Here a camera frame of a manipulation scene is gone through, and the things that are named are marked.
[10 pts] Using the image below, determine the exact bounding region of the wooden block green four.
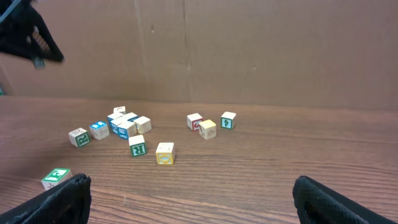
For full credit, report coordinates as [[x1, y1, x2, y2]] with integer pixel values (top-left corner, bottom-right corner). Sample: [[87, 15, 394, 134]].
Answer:
[[221, 111, 237, 129]]

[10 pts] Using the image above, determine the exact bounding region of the yellow top wooden block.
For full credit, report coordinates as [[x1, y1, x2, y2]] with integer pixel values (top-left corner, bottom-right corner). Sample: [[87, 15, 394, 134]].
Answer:
[[199, 119, 216, 139]]

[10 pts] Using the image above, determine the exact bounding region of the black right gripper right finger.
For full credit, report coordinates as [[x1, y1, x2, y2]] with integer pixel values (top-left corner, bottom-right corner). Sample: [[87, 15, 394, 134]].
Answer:
[[292, 175, 397, 224]]

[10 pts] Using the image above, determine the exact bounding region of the wooden block tan picture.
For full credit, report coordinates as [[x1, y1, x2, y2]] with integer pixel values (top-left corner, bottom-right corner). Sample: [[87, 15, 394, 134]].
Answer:
[[134, 116, 152, 134]]

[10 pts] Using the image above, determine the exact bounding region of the brown cardboard backdrop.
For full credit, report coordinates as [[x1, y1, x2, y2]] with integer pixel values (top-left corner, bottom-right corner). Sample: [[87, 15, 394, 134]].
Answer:
[[1, 0, 397, 110]]

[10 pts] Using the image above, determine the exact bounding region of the wooden block blue edge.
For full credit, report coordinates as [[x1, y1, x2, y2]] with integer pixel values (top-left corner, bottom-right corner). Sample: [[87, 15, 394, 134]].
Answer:
[[122, 112, 138, 121]]

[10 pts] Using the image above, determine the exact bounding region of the wooden block yellow side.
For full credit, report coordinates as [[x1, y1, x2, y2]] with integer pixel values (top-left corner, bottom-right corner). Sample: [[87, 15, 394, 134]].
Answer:
[[155, 142, 175, 165]]

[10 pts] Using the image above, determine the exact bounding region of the wooden block green letter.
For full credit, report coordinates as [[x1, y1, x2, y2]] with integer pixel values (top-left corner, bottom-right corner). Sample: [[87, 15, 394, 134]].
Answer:
[[41, 168, 73, 190]]

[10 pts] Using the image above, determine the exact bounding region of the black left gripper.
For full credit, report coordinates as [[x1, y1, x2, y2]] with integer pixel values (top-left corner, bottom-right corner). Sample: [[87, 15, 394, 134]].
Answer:
[[1, 0, 64, 69]]

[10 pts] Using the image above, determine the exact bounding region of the wooden block blue letter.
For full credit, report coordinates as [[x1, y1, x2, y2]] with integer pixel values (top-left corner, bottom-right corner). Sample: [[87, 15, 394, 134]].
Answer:
[[118, 121, 137, 139]]

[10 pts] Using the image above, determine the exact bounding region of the wooden block soccer ball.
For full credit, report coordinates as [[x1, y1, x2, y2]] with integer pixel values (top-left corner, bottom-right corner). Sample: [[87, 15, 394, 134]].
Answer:
[[68, 128, 91, 148]]

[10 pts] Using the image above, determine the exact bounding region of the wooden block red picture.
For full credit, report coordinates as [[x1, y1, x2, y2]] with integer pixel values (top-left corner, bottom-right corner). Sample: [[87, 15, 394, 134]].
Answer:
[[113, 106, 126, 114]]

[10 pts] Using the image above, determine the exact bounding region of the blue top wooden block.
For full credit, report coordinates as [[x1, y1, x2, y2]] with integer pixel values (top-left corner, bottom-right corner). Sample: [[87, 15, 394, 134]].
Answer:
[[90, 121, 109, 140]]

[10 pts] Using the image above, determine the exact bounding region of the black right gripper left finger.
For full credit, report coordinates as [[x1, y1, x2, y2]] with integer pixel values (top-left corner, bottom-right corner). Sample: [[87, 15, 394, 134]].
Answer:
[[1, 174, 91, 224]]

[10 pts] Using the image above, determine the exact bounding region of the wooden block blue side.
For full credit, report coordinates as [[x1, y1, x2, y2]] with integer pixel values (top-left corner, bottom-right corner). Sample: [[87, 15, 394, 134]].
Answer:
[[107, 112, 124, 124]]

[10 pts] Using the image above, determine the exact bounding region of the wooden block red side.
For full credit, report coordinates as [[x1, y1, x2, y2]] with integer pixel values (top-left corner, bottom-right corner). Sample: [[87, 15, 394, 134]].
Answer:
[[187, 113, 203, 131]]

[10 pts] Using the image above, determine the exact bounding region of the wooden block green R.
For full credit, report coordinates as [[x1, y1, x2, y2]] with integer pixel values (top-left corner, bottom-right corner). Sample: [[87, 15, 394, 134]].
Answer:
[[129, 135, 147, 157]]

